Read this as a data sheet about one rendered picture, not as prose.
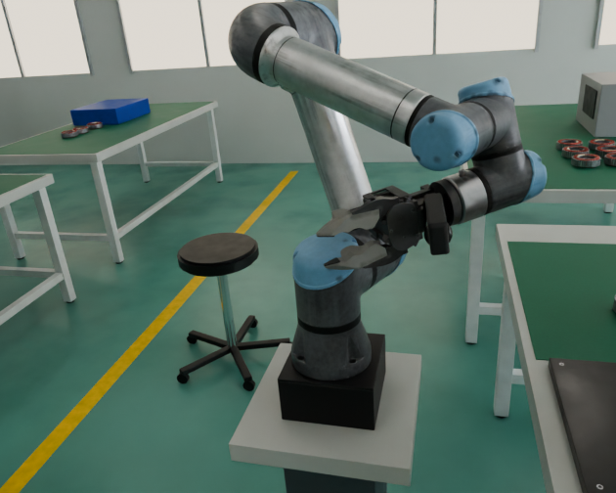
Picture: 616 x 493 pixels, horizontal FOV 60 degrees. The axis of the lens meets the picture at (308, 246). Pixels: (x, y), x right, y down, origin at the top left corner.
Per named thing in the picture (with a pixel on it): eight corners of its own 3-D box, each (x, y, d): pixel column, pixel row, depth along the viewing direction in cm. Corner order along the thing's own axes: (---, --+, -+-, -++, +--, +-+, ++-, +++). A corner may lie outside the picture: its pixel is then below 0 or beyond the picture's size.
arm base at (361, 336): (283, 378, 96) (278, 331, 92) (301, 332, 110) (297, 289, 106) (367, 383, 93) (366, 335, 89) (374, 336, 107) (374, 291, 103)
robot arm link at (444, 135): (198, -6, 84) (478, 113, 63) (247, -7, 91) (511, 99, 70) (193, 67, 90) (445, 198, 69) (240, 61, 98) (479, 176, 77)
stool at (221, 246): (158, 381, 235) (132, 267, 212) (203, 322, 278) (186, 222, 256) (277, 394, 221) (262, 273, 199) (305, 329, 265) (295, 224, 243)
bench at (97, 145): (7, 261, 371) (-28, 156, 341) (145, 180, 539) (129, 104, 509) (122, 266, 349) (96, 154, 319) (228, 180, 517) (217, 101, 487)
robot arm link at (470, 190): (489, 223, 80) (485, 171, 76) (462, 233, 79) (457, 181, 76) (461, 209, 86) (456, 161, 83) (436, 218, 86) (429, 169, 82)
